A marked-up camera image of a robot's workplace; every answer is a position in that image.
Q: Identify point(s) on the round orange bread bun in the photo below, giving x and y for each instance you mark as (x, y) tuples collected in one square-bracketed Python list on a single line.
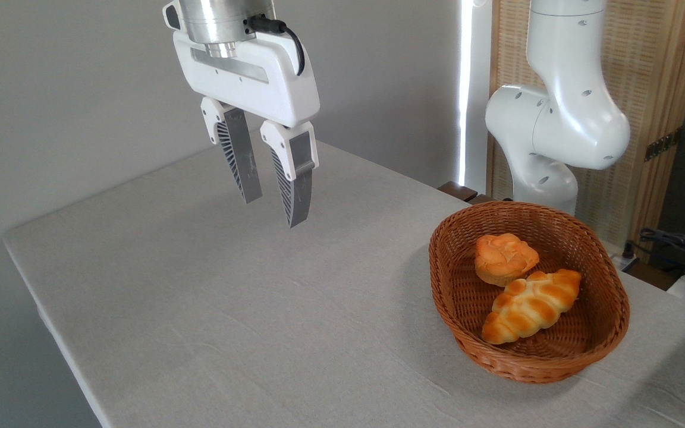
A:
[(503, 258)]

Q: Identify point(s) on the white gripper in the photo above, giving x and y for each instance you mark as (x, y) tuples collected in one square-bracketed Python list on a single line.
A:
[(259, 89)]

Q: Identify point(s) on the brown wicker basket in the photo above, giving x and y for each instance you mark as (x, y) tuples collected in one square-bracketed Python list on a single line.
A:
[(556, 364)]

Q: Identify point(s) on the grey tablecloth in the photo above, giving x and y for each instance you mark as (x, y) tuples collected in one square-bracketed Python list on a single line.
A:
[(229, 309)]

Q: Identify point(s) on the dark metal screen hinge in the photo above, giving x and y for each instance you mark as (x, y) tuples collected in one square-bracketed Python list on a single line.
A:
[(662, 144)]

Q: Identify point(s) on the braided golden bread loaf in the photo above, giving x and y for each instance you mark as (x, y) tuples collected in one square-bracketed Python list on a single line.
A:
[(527, 306)]

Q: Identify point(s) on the dark wooden furniture piece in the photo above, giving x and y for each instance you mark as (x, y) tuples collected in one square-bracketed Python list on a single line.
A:
[(458, 191)]

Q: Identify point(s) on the wooden rattan folding screen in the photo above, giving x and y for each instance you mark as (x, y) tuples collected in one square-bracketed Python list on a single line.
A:
[(646, 71)]

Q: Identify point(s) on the white power strip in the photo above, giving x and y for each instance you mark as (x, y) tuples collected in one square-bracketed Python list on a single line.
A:
[(625, 263)]

